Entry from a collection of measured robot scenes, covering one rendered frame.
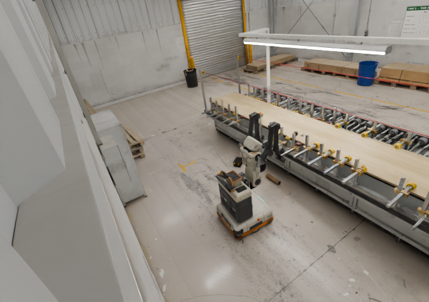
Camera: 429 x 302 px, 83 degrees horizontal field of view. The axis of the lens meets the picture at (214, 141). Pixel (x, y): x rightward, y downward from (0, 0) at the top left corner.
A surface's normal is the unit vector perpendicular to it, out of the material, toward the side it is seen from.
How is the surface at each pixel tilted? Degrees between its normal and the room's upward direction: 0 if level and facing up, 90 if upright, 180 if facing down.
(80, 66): 90
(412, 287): 0
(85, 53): 90
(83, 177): 0
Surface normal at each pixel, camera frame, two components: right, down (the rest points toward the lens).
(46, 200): -0.13, -0.86
